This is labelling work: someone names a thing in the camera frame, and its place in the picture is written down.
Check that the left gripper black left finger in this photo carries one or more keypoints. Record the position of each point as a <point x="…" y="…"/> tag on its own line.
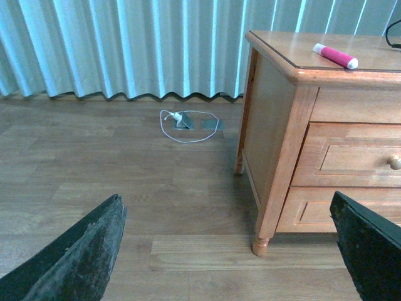
<point x="75" y="266"/>

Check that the open metal floor socket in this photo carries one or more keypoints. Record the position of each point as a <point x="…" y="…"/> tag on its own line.
<point x="182" y="121"/>

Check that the light blue curtain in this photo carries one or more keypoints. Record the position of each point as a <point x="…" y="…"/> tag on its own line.
<point x="157" y="47"/>

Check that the closed metal floor plate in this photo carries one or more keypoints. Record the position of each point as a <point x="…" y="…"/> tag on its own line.
<point x="212" y="124"/>

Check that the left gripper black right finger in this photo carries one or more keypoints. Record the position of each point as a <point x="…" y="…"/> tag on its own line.
<point x="370" y="247"/>

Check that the wooden nightstand cabinet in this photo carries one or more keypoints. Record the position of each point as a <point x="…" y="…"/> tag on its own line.
<point x="288" y="87"/>

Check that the wooden drawer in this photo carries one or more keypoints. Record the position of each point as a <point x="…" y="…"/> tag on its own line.
<point x="307" y="209"/>
<point x="349" y="155"/>

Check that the pink marker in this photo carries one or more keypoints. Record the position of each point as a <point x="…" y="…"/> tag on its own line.
<point x="340" y="58"/>

